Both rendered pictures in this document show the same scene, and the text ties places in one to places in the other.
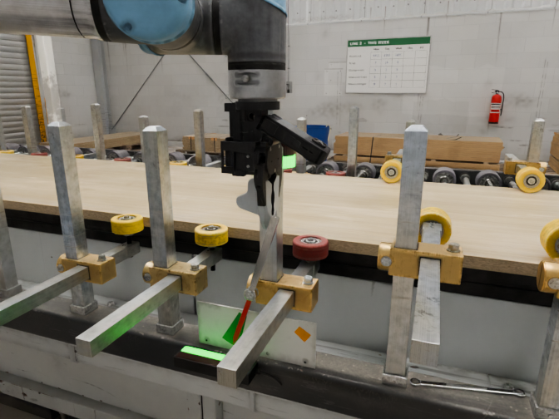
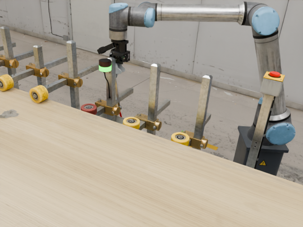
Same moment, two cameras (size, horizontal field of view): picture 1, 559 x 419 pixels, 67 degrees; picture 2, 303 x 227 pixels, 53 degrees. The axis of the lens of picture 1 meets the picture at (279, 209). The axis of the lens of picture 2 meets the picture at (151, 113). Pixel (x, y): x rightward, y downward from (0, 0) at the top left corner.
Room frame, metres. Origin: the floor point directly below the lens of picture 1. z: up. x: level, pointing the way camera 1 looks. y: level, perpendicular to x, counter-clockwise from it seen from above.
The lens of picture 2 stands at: (2.19, 0.39, 1.63)
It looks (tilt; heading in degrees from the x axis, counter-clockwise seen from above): 29 degrees down; 186
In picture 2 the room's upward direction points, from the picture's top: 4 degrees clockwise
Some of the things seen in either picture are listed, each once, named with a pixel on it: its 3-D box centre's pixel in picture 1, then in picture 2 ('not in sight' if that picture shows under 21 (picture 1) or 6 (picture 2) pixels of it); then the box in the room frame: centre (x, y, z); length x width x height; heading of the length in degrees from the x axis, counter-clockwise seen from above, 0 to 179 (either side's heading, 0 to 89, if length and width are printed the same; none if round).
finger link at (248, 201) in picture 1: (253, 204); (120, 69); (0.68, 0.04, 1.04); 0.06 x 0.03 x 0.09; 70
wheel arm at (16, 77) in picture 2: not in sight; (39, 68); (0.55, -0.48, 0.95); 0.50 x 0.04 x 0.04; 160
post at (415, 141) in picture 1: (404, 264); (73, 83); (0.68, -0.22, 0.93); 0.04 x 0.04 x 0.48; 70
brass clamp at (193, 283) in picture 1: (175, 276); (148, 122); (0.84, 0.23, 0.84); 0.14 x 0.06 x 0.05; 70
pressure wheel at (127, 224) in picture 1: (128, 236); (179, 146); (1.05, 0.40, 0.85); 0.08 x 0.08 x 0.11
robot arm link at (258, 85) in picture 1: (256, 86); (118, 34); (0.69, 0.04, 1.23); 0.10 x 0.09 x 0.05; 160
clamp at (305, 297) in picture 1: (282, 289); (107, 108); (0.76, -0.01, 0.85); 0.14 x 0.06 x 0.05; 70
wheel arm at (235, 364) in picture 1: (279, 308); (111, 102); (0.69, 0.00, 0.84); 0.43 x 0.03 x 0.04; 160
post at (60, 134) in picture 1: (72, 225); (200, 123); (0.94, 0.48, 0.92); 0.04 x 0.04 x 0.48; 70
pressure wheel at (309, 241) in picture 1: (309, 262); (89, 115); (0.88, -0.07, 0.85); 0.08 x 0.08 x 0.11
